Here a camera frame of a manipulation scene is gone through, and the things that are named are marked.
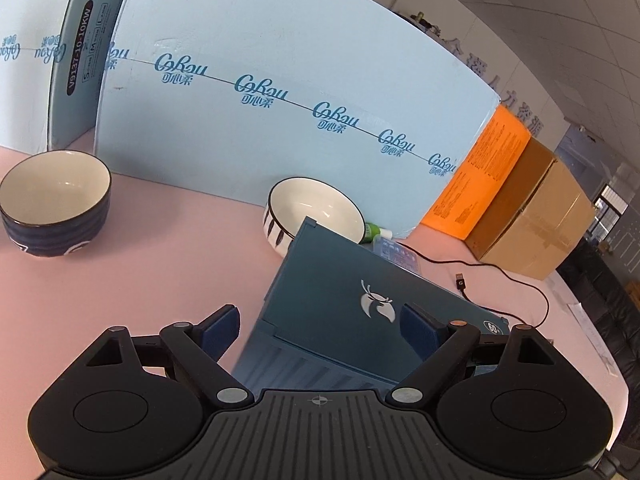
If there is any dark teal container box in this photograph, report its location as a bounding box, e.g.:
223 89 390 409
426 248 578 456
233 219 509 394

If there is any clear plastic blister pack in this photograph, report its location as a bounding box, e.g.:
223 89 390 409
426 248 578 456
372 236 422 276

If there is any green white small bottle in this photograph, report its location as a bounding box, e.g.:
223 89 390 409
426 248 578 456
360 222 393 244

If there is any brown cardboard box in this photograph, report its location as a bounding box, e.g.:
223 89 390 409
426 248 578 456
464 139 596 281

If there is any white striped ceramic bowl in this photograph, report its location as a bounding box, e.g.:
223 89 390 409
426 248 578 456
262 177 366 257

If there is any dark blue ceramic bowl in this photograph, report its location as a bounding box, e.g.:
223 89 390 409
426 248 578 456
1 151 112 258

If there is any orange printed box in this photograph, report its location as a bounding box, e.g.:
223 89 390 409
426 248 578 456
421 104 532 240

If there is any large light blue carton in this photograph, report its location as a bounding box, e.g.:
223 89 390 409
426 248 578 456
96 0 499 236

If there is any black usb cable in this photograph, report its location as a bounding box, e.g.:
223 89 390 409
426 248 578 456
397 239 551 331

